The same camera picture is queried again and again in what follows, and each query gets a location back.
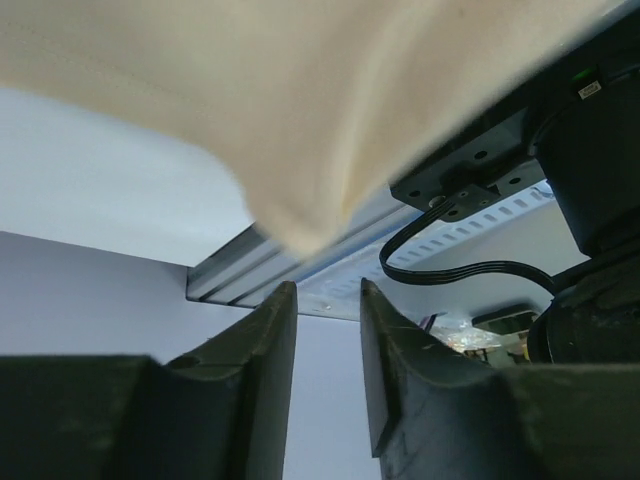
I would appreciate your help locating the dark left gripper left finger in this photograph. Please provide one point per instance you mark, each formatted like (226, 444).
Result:
(219, 411)

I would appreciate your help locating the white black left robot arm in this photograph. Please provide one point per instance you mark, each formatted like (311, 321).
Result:
(578, 118)

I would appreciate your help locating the aluminium front frame rail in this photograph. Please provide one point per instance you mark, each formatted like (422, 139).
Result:
(246, 268)

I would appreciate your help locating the white slotted cable duct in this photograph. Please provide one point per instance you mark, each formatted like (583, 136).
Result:
(334, 291)

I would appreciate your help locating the cream yellow t shirt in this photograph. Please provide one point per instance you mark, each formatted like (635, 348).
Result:
(311, 104)

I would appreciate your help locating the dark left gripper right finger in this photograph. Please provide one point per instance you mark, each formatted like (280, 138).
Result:
(434, 413)

